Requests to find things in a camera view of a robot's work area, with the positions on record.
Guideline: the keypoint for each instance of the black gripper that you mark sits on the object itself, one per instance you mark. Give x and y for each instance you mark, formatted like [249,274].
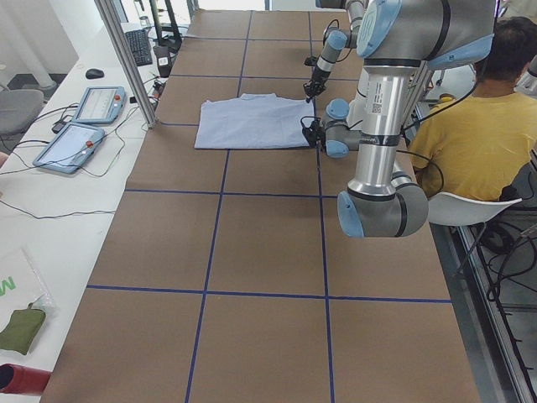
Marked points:
[317,78]
[313,132]

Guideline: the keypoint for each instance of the blue striped button shirt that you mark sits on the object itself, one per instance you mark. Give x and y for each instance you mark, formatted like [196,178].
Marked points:
[253,121]

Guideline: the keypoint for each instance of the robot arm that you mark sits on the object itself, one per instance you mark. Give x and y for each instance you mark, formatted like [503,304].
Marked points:
[393,39]
[335,40]

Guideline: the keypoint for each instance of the white chair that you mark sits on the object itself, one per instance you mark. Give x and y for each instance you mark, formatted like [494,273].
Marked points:
[447,209]

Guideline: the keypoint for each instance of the person in yellow shirt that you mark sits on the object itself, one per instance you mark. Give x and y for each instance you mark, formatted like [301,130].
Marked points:
[476,147]

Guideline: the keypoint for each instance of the black keyboard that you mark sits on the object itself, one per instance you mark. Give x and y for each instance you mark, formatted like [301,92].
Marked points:
[138,43]

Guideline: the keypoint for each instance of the upper teach pendant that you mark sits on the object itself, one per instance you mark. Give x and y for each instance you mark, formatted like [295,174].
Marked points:
[100,105]

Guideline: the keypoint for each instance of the teach pendant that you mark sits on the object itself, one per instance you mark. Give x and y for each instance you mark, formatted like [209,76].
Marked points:
[100,105]
[70,149]

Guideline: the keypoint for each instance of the black computer mouse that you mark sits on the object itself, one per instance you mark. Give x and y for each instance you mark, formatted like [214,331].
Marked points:
[94,73]

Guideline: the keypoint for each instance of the lower teach pendant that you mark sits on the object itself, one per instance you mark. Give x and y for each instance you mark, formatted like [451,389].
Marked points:
[70,149]

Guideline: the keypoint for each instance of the grey office chair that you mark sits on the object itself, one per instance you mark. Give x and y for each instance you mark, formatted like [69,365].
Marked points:
[19,108]

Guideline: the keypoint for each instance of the green folded cloth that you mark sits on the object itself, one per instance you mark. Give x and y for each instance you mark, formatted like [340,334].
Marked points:
[21,330]

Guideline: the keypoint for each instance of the red cylinder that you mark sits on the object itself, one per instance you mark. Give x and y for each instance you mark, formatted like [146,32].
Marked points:
[21,380]

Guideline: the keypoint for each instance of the aluminium frame post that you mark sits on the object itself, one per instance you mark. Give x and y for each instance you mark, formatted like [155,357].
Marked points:
[115,31]

